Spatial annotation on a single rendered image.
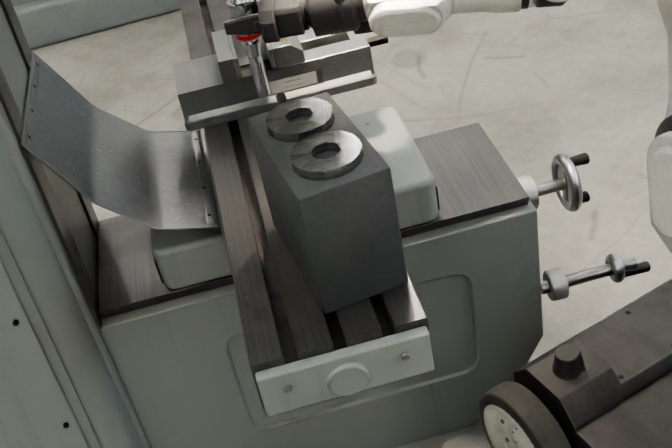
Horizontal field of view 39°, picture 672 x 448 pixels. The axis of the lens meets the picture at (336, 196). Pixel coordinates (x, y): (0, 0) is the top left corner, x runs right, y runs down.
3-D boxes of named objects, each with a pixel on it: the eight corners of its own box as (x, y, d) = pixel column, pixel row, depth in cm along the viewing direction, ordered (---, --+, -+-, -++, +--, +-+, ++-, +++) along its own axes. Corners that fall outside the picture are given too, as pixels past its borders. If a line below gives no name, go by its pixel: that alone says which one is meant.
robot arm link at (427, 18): (368, 13, 143) (457, 7, 142) (365, -31, 147) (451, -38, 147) (369, 40, 148) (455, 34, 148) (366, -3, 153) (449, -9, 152)
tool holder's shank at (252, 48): (245, 41, 151) (260, 101, 158) (262, 34, 152) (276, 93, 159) (236, 35, 154) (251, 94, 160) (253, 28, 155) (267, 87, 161)
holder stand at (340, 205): (348, 198, 141) (326, 81, 129) (410, 282, 123) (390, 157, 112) (273, 225, 138) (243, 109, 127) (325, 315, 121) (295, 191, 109)
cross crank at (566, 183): (575, 185, 193) (574, 137, 186) (601, 217, 183) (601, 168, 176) (502, 204, 191) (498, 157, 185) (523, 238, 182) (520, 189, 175)
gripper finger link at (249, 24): (222, 18, 149) (261, 12, 148) (227, 36, 151) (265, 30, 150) (221, 22, 147) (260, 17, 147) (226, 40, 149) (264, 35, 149)
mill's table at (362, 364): (283, 2, 221) (276, -29, 216) (441, 372, 120) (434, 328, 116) (186, 26, 219) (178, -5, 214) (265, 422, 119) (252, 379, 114)
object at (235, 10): (234, 9, 147) (242, 39, 150) (260, -2, 148) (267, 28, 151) (221, 1, 150) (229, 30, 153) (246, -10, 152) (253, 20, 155)
